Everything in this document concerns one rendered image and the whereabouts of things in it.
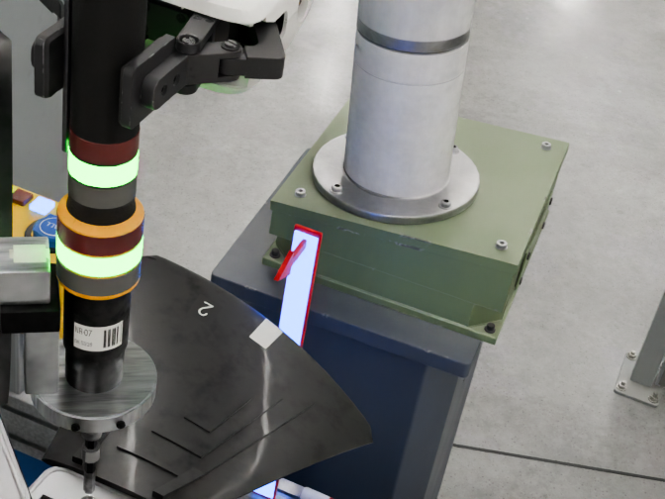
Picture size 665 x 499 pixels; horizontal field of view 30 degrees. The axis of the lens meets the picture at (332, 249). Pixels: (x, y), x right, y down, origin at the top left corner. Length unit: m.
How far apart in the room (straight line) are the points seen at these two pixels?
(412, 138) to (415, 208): 0.08
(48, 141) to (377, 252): 0.92
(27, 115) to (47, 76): 1.47
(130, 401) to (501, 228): 0.73
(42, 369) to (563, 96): 3.29
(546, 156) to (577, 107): 2.34
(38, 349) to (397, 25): 0.69
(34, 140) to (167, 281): 1.15
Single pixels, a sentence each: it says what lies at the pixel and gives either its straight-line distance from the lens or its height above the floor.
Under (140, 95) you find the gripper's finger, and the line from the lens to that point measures 0.57.
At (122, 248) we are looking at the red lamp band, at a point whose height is 1.42.
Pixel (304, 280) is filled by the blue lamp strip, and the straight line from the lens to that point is 1.06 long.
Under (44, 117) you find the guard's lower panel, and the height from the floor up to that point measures 0.68.
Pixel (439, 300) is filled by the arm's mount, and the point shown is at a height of 0.96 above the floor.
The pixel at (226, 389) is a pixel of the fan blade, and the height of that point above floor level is 1.18.
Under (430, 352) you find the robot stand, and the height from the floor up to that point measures 0.93.
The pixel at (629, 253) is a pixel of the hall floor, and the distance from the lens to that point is 3.26.
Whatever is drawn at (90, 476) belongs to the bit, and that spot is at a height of 1.23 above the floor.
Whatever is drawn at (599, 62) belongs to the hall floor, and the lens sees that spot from 4.14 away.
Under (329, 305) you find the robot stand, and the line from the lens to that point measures 1.37.
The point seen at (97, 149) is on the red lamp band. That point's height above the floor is 1.47.
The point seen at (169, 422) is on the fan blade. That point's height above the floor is 1.18.
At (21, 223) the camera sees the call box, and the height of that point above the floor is 1.07.
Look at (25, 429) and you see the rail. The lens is 1.36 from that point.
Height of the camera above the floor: 1.80
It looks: 37 degrees down
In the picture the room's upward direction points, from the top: 10 degrees clockwise
